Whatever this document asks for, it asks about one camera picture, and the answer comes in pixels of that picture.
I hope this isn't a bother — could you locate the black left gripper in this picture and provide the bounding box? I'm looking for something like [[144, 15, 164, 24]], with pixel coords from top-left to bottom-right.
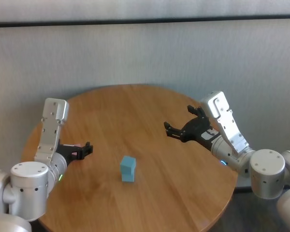
[[56, 142, 94, 167]]

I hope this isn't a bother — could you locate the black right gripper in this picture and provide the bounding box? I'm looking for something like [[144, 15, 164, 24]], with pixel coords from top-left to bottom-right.
[[163, 105, 220, 150]]

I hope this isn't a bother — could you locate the light blue foam cube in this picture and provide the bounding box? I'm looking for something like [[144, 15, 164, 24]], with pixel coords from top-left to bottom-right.
[[121, 166, 137, 182], [120, 156, 137, 175]]

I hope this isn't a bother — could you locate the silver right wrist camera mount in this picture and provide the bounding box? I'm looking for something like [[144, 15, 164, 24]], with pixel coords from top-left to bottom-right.
[[200, 91, 255, 158]]

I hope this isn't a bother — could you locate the black wall rail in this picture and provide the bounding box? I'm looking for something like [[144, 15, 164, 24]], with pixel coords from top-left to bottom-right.
[[0, 14, 290, 28]]

